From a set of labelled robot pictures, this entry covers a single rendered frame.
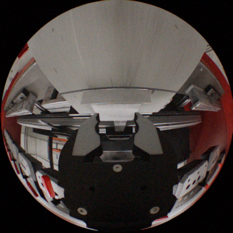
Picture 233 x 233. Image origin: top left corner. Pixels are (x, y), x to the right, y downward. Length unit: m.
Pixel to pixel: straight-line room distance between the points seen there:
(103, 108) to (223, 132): 0.89
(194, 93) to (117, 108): 0.33
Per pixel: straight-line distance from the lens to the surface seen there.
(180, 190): 0.26
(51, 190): 0.22
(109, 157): 0.18
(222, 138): 0.89
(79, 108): 0.17
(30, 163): 0.36
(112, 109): 0.16
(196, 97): 0.39
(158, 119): 0.49
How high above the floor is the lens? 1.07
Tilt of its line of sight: 20 degrees down
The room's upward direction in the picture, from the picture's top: 179 degrees clockwise
